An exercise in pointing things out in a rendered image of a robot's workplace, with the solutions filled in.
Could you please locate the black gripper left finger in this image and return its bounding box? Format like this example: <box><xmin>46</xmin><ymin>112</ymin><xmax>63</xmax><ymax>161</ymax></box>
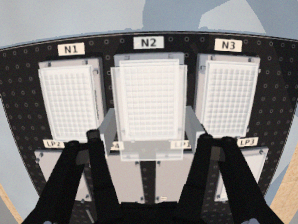
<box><xmin>21</xmin><ymin>108</ymin><xmax>126</xmax><ymax>224</ymax></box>

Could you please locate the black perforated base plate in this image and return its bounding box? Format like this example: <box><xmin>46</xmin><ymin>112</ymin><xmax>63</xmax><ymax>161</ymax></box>
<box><xmin>0</xmin><ymin>31</ymin><xmax>298</xmax><ymax>224</ymax></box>

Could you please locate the white label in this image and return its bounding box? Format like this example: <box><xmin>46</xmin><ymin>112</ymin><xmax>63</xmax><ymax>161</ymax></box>
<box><xmin>134</xmin><ymin>36</ymin><xmax>164</xmax><ymax>49</ymax></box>
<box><xmin>183</xmin><ymin>140</ymin><xmax>191</xmax><ymax>149</ymax></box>
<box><xmin>58</xmin><ymin>43</ymin><xmax>85</xmax><ymax>56</ymax></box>
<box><xmin>215</xmin><ymin>39</ymin><xmax>242</xmax><ymax>52</ymax></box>
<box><xmin>111</xmin><ymin>141</ymin><xmax>120</xmax><ymax>150</ymax></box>
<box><xmin>237</xmin><ymin>137</ymin><xmax>258</xmax><ymax>147</ymax></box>
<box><xmin>43</xmin><ymin>140</ymin><xmax>65</xmax><ymax>148</ymax></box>

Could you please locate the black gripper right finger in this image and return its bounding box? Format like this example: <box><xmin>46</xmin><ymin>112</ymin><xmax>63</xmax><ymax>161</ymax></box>
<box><xmin>170</xmin><ymin>106</ymin><xmax>284</xmax><ymax>224</ymax></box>

